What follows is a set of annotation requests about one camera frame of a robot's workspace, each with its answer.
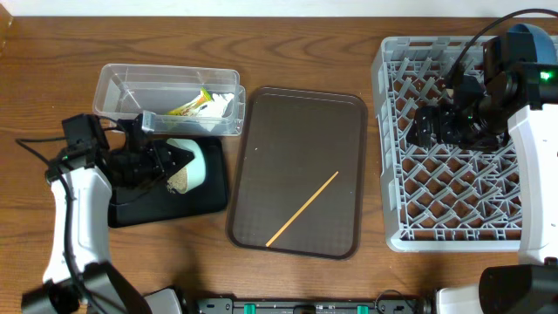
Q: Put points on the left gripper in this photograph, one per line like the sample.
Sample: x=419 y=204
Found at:
x=155 y=153

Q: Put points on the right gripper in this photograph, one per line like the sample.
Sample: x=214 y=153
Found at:
x=444 y=117

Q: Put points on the light green bowl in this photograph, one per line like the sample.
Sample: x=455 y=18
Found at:
x=196 y=169

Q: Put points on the yellow green snack wrapper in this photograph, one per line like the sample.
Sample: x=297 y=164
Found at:
x=192 y=106

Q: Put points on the dark blue plate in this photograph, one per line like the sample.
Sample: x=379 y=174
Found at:
x=530 y=43

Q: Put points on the wooden chopstick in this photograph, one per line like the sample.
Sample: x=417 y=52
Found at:
x=274 y=237

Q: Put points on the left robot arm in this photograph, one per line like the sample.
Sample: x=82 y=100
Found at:
x=82 y=178

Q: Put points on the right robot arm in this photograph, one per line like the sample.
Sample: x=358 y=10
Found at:
x=515 y=103

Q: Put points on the clear plastic waste bin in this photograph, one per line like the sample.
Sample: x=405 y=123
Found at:
x=124 y=91

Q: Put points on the grey plastic dishwasher rack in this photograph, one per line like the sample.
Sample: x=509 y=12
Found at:
x=441 y=198

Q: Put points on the pile of white rice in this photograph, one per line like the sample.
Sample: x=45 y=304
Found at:
x=178 y=182

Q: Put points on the black plastic tray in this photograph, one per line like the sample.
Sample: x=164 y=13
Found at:
x=137 y=206

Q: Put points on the brown serving tray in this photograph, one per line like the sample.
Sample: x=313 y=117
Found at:
x=292 y=143

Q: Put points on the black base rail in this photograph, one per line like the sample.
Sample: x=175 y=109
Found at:
x=386 y=304

